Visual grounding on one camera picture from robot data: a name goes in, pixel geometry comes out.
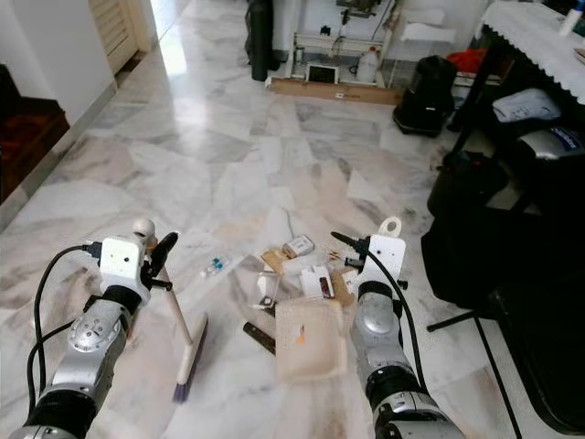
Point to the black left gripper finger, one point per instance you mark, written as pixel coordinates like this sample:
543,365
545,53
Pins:
163,249

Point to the cream hand broom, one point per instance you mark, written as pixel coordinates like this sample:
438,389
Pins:
192,357

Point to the cream plastic dustpan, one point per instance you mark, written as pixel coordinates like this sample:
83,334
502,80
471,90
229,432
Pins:
311,352

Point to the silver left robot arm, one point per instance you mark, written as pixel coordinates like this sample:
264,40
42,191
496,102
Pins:
96,334

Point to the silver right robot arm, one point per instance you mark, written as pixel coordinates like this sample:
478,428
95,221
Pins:
375,329

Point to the brown box with white label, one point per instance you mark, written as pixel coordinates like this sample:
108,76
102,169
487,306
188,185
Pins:
343,288

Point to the white carton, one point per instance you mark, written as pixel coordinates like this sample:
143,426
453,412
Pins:
313,281

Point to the small white box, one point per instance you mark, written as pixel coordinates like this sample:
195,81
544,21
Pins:
299,246

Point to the small blue capped bottle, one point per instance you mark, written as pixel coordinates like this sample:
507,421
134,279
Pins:
215,265

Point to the brown cardboard piece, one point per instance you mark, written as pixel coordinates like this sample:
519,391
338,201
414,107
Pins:
272,261

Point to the clear plastic packaging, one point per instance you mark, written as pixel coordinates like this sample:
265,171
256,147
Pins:
267,291

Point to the dark brown flat bar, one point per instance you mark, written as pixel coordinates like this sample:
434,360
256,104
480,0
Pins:
260,337

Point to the large black bag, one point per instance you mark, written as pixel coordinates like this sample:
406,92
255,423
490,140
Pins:
503,238

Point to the long flat cardboard box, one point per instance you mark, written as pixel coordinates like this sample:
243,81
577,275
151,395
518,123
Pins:
334,91

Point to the black backpack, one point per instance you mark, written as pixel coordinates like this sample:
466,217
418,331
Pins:
425,96

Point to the white framed tablet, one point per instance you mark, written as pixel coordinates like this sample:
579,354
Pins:
322,74

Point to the white plastic jug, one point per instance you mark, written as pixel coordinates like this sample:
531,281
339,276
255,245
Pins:
368,69

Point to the dark wooden staircase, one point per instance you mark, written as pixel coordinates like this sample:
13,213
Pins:
23,137

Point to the red cloth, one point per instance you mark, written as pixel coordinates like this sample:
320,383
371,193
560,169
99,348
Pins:
466,60

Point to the black rolled mat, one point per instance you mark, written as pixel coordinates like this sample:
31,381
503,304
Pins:
260,41

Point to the silver and black appliance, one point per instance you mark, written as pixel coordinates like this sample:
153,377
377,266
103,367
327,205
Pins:
548,146

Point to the white and blue cloth bag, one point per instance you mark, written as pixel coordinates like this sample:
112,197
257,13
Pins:
526,105

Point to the louvered wooden door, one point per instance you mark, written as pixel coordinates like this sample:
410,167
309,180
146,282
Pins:
114,27

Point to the sewing machine table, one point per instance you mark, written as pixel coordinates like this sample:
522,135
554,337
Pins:
361,7

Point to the white lace tablecloth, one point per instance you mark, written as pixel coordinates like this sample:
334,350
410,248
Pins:
539,32

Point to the white bottle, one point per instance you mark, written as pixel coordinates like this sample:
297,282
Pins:
572,20

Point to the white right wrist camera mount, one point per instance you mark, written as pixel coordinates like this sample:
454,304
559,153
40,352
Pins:
386,256

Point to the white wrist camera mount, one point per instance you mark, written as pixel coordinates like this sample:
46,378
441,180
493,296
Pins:
386,256
122,259

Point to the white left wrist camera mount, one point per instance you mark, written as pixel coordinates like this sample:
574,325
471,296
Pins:
122,259

